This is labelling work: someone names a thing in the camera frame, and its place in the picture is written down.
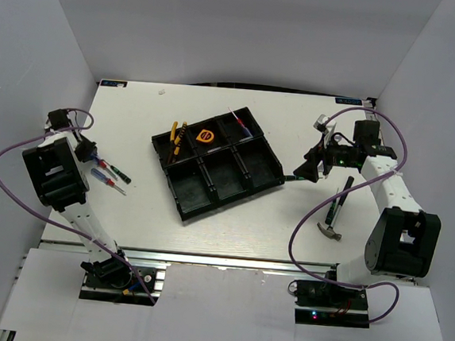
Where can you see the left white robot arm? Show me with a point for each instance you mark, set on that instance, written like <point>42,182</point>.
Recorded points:
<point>54,169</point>

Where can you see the black six-compartment tray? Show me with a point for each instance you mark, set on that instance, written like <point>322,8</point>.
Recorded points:
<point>205,178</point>

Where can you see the yellow long-nose pliers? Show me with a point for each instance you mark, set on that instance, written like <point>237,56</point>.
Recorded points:
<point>172,145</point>

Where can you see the blue handle screwdriver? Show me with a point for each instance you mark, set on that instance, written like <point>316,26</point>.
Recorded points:
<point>106,180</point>
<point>244,128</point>
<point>103,165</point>

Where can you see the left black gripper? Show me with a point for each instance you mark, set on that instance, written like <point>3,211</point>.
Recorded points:
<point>89,148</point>

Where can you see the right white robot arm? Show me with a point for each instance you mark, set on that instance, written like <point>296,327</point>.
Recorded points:
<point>404,239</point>

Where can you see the black handle claw hammer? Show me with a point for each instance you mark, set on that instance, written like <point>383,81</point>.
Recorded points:
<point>328,231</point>

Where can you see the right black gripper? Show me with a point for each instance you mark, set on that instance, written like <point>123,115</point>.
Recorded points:
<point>309,170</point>

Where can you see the orange tape measure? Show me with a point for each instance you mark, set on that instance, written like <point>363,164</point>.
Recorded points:
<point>205,137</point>

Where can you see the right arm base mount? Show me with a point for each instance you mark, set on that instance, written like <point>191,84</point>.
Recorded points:
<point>322,304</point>

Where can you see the green black precision screwdriver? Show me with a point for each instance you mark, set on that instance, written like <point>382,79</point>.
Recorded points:
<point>293,178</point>

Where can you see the yellow black pliers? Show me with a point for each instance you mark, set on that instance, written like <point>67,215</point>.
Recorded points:
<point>178,141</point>

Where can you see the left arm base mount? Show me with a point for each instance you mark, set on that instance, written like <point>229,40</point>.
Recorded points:
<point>109,280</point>

